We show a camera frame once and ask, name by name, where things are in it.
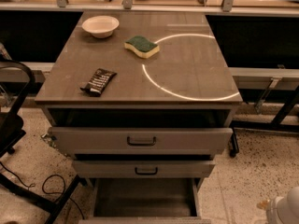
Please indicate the grey drawer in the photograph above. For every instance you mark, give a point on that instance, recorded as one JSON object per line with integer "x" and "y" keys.
{"x": 75, "y": 141}
{"x": 126, "y": 169}
{"x": 145, "y": 201}

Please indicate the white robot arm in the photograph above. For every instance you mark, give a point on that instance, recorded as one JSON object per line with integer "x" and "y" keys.
{"x": 282, "y": 210}

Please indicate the grey drawer cabinet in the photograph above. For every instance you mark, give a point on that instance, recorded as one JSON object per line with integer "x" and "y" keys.
{"x": 186, "y": 85}

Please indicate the black snack bar wrapper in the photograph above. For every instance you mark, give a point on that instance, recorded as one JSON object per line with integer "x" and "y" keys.
{"x": 98, "y": 82}

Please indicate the green yellow sponge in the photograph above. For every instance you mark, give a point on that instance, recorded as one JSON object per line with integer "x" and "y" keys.
{"x": 141, "y": 46}

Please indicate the white bowl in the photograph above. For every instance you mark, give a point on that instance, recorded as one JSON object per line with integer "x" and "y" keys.
{"x": 100, "y": 26}

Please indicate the black office chair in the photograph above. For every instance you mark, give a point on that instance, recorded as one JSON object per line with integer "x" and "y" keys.
{"x": 11, "y": 132}

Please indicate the black top drawer handle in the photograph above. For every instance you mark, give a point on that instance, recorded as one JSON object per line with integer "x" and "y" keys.
{"x": 141, "y": 143}

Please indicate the black drawer handle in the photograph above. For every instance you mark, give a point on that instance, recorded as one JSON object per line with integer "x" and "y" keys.
{"x": 141, "y": 143}
{"x": 139, "y": 171}

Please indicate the black middle drawer handle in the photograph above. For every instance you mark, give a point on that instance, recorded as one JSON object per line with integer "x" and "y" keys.
{"x": 139, "y": 171}

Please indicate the metal shelf bracket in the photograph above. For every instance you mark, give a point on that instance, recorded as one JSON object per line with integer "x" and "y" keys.
{"x": 259, "y": 102}

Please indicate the black stand frame right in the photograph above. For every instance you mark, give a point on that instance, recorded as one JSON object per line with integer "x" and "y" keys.
{"x": 275, "y": 125}

